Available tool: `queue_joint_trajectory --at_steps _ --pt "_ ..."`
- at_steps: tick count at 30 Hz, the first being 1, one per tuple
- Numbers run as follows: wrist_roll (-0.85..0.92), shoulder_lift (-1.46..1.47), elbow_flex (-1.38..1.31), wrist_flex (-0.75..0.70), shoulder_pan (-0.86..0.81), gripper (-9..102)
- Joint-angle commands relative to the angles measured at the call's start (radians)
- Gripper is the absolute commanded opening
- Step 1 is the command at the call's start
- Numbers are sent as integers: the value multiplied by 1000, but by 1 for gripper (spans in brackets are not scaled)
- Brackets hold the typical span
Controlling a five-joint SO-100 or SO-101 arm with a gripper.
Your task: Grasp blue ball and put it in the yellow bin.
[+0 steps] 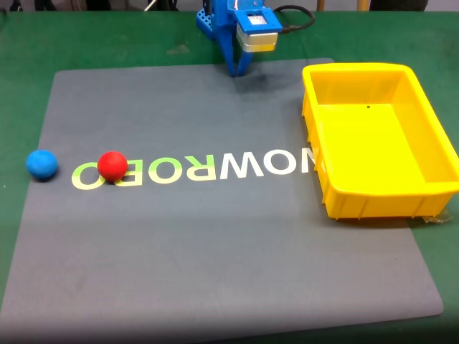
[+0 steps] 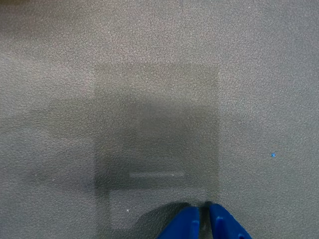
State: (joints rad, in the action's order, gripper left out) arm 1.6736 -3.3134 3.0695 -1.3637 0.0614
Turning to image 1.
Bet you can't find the blue ball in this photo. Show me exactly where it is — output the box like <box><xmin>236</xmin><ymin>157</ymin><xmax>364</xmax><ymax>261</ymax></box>
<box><xmin>25</xmin><ymin>149</ymin><xmax>59</xmax><ymax>181</ymax></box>

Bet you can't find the yellow plastic bin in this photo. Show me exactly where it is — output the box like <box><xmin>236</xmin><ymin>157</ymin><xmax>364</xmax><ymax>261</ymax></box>
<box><xmin>301</xmin><ymin>62</ymin><xmax>459</xmax><ymax>220</ymax></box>

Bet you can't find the red ball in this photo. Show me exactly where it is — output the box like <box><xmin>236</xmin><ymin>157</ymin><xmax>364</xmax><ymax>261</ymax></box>
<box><xmin>97</xmin><ymin>150</ymin><xmax>128</xmax><ymax>182</ymax></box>

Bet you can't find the grey mat with lettering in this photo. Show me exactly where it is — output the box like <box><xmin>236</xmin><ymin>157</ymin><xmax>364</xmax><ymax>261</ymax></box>
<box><xmin>0</xmin><ymin>57</ymin><xmax>445</xmax><ymax>338</ymax></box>

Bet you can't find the clear tape piece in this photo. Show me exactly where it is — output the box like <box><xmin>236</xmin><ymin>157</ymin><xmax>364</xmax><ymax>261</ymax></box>
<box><xmin>421</xmin><ymin>209</ymin><xmax>453</xmax><ymax>225</ymax></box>

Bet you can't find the silver camera box blue frame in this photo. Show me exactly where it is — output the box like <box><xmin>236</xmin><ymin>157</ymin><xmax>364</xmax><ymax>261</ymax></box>
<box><xmin>232</xmin><ymin>7</ymin><xmax>284</xmax><ymax>54</ymax></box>

